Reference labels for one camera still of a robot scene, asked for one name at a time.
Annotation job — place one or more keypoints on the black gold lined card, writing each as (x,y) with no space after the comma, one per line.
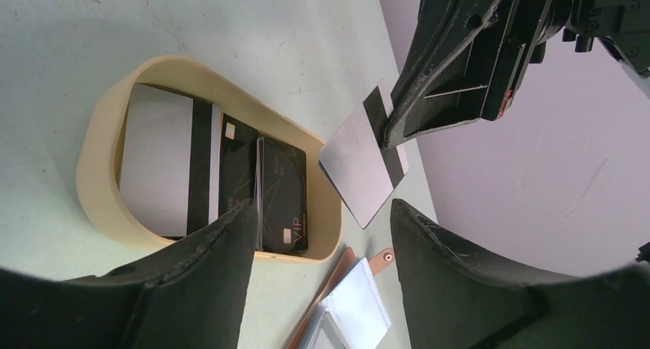
(281,196)

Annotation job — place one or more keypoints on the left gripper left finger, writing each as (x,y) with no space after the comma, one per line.
(191,294)

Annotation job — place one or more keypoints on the beige oval card tray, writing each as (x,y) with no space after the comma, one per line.
(99,162)

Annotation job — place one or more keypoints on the white striped card in tray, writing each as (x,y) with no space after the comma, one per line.
(169,173)

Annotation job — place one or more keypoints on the white striped card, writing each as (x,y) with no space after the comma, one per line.
(169,173)
(354,160)

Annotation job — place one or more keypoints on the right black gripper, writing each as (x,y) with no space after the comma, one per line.
(468,57)

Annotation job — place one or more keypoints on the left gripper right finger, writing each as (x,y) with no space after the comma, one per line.
(457,294)

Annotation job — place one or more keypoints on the brown leather card holder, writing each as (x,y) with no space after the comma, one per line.
(348,311)

